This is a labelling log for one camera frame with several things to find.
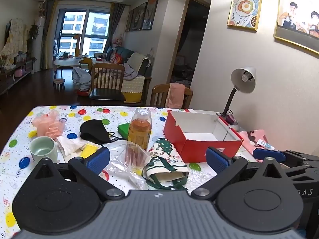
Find dark tv cabinet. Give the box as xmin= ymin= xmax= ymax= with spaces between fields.
xmin=0 ymin=58 xmax=34 ymax=95

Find white toothpaste tube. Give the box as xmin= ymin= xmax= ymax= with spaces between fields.
xmin=257 ymin=139 xmax=276 ymax=151

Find red cardboard box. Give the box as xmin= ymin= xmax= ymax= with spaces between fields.
xmin=163 ymin=110 xmax=244 ymax=164

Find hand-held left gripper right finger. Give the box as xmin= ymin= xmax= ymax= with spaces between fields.
xmin=190 ymin=146 xmax=287 ymax=202

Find green sponge block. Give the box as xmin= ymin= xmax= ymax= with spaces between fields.
xmin=118 ymin=123 xmax=131 ymax=141

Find cream printed blanket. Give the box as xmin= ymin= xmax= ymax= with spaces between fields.
xmin=0 ymin=18 xmax=28 ymax=67

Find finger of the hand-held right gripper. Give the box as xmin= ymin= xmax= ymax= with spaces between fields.
xmin=252 ymin=148 xmax=319 ymax=170

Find white paper tissue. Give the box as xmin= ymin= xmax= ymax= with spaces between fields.
xmin=56 ymin=136 xmax=88 ymax=163

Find framed food picture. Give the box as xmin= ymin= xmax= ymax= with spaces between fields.
xmin=226 ymin=0 xmax=263 ymax=33

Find pink towel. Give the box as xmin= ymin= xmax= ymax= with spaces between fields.
xmin=165 ymin=83 xmax=185 ymax=109

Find window curtain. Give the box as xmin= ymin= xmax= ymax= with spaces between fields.
xmin=103 ymin=2 xmax=126 ymax=55

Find pale green cup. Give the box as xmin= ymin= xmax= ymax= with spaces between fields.
xmin=30 ymin=136 xmax=59 ymax=164

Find white desk lamp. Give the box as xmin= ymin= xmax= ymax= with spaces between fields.
xmin=216 ymin=66 xmax=257 ymax=133

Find pink cloth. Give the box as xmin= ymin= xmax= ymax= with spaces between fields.
xmin=239 ymin=129 xmax=272 ymax=155

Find red sofa cushion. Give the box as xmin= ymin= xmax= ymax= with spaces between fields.
xmin=109 ymin=52 xmax=124 ymax=64

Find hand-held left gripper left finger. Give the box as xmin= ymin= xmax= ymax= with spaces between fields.
xmin=32 ymin=147 xmax=125 ymax=202

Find wooden chair black seat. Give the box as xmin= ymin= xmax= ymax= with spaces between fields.
xmin=89 ymin=62 xmax=126 ymax=105

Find balloon print tablecloth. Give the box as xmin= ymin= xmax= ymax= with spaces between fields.
xmin=0 ymin=106 xmax=253 ymax=239

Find low coffee table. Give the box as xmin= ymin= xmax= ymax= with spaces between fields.
xmin=53 ymin=57 xmax=84 ymax=80

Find sofa with cream cover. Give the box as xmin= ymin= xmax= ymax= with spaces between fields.
xmin=92 ymin=46 xmax=153 ymax=104

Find giraffe toy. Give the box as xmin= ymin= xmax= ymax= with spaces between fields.
xmin=73 ymin=33 xmax=83 ymax=58

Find pink mesh bath pouf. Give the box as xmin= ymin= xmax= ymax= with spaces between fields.
xmin=31 ymin=110 xmax=66 ymax=139

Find dark framed wall picture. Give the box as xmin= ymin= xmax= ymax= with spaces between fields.
xmin=131 ymin=2 xmax=148 ymax=31
xmin=125 ymin=9 xmax=135 ymax=32
xmin=142 ymin=0 xmax=160 ymax=31

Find framed family poster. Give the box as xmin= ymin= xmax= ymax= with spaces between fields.
xmin=273 ymin=0 xmax=319 ymax=56

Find orange juice bottle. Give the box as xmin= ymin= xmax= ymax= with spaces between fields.
xmin=127 ymin=108 xmax=152 ymax=153

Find clear plastic bag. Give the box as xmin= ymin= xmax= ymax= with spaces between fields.
xmin=103 ymin=140 xmax=155 ymax=192

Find white green tote bag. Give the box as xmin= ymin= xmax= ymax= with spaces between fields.
xmin=142 ymin=138 xmax=190 ymax=190

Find black face mask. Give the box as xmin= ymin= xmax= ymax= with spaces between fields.
xmin=79 ymin=119 xmax=124 ymax=145

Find yellow sponge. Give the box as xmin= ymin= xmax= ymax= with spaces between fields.
xmin=79 ymin=143 xmax=99 ymax=159

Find small round stool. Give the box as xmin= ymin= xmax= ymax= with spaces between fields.
xmin=53 ymin=78 xmax=66 ymax=91

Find grey cloth bundle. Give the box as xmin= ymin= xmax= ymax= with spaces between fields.
xmin=72 ymin=66 xmax=92 ymax=90

